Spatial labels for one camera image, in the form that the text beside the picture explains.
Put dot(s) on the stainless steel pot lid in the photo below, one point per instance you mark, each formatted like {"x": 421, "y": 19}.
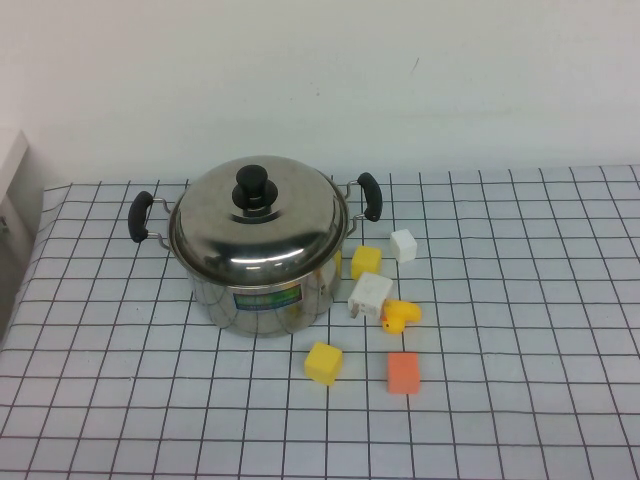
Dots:
{"x": 210, "y": 230}

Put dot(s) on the stainless steel cooking pot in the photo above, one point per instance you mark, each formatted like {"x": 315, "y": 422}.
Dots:
{"x": 260, "y": 317}

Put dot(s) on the yellow foam cube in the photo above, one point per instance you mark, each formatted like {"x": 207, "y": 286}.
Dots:
{"x": 324, "y": 364}
{"x": 366, "y": 262}

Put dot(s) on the white plug adapter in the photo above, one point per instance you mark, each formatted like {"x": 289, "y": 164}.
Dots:
{"x": 371, "y": 295}

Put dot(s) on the white foam cube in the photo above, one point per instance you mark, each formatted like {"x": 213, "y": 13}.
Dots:
{"x": 404, "y": 245}

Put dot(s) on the yellow rubber duck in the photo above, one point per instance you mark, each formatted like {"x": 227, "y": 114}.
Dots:
{"x": 400, "y": 315}

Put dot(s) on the orange foam cube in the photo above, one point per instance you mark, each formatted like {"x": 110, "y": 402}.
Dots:
{"x": 404, "y": 374}

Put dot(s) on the white black grid tablecloth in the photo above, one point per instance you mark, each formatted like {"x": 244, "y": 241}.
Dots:
{"x": 150, "y": 400}

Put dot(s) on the white side shelf board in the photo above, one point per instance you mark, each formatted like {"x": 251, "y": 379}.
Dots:
{"x": 12, "y": 160}

